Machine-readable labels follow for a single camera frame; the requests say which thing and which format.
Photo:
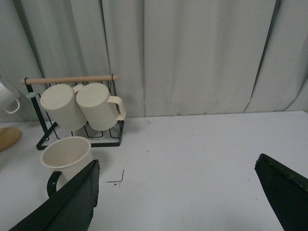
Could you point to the cream mug right on rack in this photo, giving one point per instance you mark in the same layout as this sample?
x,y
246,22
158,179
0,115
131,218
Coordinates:
x,y
100,108

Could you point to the cream mug left on rack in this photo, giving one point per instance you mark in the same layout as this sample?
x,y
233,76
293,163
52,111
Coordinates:
x,y
59,101

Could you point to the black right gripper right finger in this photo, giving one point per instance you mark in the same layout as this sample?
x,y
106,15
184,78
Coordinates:
x,y
286,192

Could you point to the white ceramic pitcher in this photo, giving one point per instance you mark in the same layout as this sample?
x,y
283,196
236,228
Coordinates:
x,y
8,95

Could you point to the wooden board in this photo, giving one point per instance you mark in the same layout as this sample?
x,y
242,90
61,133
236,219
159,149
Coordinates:
x,y
8,137

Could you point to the grey curtain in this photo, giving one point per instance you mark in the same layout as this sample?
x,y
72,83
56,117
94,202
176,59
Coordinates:
x,y
173,57

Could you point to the cream mug with black handle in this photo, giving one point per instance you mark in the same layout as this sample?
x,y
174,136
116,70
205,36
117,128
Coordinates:
x,y
67,159

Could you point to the black wire mug rack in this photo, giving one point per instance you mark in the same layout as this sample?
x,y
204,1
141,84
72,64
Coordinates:
x,y
52,131

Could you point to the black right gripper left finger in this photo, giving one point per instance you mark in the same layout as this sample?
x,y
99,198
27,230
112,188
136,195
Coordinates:
x,y
68,209

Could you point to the cream mug on rack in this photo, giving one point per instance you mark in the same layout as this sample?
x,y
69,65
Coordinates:
x,y
59,101
100,108

